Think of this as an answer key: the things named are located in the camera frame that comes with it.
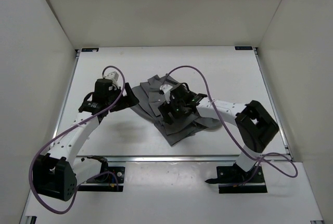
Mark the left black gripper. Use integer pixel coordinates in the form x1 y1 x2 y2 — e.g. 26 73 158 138
108 81 139 111

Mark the grey pleated skirt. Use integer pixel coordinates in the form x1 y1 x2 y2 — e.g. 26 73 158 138
132 75 222 146

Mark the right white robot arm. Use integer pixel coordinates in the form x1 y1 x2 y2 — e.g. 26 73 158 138
158 83 279 183

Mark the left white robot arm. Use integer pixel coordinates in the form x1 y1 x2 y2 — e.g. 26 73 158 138
32 78 139 201

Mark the left blue table label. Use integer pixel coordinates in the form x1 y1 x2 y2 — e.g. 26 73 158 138
81 47 99 53

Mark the blue table label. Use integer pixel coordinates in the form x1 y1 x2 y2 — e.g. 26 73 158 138
235 46 253 51
81 47 99 53

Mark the right blue table label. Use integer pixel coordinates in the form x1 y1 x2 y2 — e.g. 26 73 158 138
235 46 253 51

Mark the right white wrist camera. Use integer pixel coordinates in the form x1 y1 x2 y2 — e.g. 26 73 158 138
159 84 173 104

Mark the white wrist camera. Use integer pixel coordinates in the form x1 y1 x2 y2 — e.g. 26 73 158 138
159 84 173 104
102 71 119 89

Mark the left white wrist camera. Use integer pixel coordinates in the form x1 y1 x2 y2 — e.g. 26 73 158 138
102 71 119 89

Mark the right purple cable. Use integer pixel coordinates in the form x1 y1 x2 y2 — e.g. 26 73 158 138
162 65 299 178

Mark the purple cable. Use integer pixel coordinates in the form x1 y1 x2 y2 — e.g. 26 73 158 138
162 65 299 178
28 65 126 214

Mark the aluminium front table rail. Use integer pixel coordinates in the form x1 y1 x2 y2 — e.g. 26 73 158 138
75 155 242 163

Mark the aluminium table rail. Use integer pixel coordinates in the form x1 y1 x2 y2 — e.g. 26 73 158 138
75 155 242 163
52 49 81 139
253 47 290 155

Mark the aluminium left table rail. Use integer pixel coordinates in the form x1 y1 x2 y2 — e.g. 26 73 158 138
52 49 81 139

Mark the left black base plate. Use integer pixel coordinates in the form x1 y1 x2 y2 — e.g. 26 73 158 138
78 161 126 192

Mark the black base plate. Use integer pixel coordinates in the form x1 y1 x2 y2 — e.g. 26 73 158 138
205 164 268 194
78 161 126 192

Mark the aluminium right table rail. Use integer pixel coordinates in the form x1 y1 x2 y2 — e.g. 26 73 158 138
253 47 290 155

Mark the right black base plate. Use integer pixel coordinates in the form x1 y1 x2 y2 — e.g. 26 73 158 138
205 164 268 194

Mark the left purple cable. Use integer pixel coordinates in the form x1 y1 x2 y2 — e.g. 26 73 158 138
28 65 126 214

